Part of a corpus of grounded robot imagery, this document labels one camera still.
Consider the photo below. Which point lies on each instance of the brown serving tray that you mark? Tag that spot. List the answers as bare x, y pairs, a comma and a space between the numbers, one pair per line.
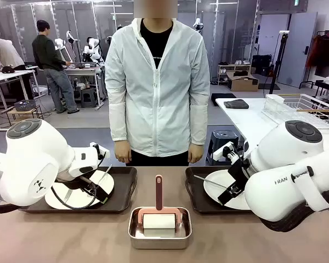
123, 191
194, 202

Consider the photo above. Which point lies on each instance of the grey step stool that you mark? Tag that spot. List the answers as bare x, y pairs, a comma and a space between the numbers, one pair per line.
87, 97

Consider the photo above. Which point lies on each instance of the person's black trousers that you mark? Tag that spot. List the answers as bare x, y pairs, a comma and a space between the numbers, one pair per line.
159, 160

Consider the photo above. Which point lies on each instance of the folded dark grey cloth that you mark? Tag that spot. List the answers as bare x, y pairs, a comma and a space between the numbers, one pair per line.
235, 104

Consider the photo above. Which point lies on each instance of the man in dark green sweater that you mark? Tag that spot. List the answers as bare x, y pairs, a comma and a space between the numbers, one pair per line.
44, 52

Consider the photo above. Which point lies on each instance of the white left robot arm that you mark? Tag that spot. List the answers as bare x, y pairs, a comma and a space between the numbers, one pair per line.
30, 153

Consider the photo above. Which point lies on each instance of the person's right forearm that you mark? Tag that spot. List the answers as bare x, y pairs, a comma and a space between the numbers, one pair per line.
119, 123

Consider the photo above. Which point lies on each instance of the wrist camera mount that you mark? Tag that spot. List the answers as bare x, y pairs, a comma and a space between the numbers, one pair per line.
220, 154
104, 150

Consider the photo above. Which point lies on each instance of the rectangular steel container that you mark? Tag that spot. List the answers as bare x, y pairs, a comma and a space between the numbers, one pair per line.
159, 242

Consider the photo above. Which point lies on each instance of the dark blue plastic stool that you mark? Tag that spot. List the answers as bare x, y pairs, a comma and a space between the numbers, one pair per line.
222, 139

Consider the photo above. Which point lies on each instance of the person in white jacket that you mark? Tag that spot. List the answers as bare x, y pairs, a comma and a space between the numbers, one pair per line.
159, 109

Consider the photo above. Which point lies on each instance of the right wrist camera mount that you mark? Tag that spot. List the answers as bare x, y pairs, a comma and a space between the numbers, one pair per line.
220, 154

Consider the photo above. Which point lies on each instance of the black stand with white head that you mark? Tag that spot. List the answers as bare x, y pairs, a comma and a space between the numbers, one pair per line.
284, 32

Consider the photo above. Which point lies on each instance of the man in beige top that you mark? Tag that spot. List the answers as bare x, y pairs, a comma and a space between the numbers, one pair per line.
5, 52

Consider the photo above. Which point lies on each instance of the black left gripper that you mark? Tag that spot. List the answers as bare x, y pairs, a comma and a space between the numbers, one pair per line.
89, 183

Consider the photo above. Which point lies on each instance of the white round plate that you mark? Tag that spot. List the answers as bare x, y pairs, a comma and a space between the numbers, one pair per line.
79, 197
211, 191

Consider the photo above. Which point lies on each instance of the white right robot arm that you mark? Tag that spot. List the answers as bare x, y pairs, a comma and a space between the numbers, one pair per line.
290, 148

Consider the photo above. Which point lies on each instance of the black floor mat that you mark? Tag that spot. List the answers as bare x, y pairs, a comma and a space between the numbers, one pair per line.
222, 96

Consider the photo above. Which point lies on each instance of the thin silver utensil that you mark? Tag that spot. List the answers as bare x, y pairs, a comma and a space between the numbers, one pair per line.
208, 180

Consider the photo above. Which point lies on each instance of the black equipment case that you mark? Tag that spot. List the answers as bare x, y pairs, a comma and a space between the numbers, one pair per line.
260, 64

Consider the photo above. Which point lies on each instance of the grey robot work table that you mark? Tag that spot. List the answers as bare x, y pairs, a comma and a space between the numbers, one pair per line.
82, 71

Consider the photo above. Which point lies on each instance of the white side table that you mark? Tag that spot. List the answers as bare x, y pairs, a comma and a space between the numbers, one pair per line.
249, 117

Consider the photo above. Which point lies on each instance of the open cardboard box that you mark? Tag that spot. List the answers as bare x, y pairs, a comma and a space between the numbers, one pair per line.
244, 85

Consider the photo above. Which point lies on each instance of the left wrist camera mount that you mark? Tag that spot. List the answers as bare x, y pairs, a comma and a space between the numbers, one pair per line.
104, 150

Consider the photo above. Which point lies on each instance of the person's left forearm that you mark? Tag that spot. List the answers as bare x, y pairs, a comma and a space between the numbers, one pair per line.
198, 123

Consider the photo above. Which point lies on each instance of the white desk with metal legs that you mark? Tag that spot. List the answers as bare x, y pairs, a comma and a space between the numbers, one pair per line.
5, 75

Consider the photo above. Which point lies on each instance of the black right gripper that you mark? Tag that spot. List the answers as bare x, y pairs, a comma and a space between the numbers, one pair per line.
240, 174

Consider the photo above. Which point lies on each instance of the person's right hand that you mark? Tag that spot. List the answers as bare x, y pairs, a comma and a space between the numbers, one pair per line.
123, 152

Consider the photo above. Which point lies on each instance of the person's blurred head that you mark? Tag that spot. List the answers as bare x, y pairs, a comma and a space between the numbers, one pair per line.
152, 9

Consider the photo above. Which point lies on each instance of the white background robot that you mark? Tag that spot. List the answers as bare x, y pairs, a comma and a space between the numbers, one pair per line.
93, 49
59, 43
198, 24

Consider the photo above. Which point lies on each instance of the black clothes rack with clothes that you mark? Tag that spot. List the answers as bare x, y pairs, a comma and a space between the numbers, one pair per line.
326, 54

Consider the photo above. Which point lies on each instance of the silver laptop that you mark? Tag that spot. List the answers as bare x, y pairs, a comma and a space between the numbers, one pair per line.
65, 54

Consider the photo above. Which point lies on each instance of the person's black t-shirt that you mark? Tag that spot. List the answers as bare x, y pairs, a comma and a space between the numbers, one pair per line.
156, 41

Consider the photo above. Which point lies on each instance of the low shoe shelf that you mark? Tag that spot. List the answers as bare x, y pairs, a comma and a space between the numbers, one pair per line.
222, 71

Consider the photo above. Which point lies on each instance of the person's left hand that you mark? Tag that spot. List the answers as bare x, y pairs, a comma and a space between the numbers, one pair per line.
196, 153

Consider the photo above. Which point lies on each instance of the black utility cart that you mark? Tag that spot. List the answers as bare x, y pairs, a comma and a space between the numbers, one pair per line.
326, 87

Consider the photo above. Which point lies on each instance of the silver fork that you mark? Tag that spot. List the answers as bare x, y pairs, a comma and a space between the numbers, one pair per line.
105, 175

